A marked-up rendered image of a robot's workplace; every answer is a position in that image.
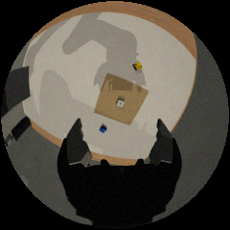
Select yellow die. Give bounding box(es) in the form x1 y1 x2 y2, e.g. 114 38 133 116
132 62 143 70

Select blue die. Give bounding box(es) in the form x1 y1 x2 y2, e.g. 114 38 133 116
100 125 106 133

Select white die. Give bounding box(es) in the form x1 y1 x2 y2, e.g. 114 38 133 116
116 98 125 107

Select tan flat mat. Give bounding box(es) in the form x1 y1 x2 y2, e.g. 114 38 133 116
94 73 149 126

